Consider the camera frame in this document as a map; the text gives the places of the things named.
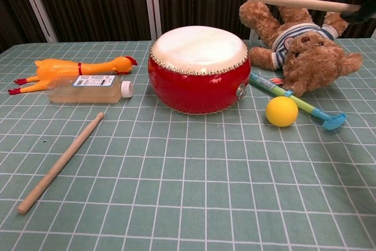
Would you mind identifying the white screen frame post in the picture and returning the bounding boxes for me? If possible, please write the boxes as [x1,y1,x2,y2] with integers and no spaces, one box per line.
[16,0,59,43]
[142,0,163,40]
[249,0,273,40]

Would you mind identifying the green checked tablecloth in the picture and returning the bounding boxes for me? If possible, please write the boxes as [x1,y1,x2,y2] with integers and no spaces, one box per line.
[0,38,376,251]

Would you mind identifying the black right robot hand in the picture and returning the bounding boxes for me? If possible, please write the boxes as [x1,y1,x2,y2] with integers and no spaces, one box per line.
[340,0,376,26]

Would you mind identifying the blue green toy golf club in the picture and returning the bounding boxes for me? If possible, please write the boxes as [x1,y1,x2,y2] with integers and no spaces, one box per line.
[249,72,347,130]

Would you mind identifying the wooden drumstick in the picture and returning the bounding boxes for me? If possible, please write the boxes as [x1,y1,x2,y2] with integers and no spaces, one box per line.
[16,112,105,215]
[246,0,361,12]

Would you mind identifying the yellow foam ball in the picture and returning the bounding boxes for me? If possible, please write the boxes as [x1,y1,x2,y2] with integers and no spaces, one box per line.
[265,96,299,128]

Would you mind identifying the red drum with white skin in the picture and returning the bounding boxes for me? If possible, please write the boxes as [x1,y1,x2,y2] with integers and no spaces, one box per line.
[147,25,252,116]

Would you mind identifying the brown teddy bear striped shirt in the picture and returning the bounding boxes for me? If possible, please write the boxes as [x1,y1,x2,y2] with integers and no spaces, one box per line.
[239,0,364,98]

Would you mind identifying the clear plastic bottle white cap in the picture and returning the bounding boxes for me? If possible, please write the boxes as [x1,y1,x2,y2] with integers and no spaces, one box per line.
[46,74,135,105]

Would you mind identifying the yellow rubber chicken toy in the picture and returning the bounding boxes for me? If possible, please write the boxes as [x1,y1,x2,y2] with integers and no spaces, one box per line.
[8,55,138,96]

